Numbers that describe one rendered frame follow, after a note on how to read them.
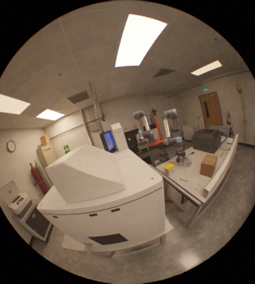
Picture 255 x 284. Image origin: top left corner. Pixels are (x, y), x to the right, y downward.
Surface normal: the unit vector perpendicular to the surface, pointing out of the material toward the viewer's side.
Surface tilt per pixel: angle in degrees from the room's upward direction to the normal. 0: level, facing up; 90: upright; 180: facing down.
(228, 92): 90
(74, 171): 90
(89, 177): 90
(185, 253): 0
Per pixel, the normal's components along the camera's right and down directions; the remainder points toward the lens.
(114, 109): 0.22, 0.13
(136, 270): -0.29, -0.94
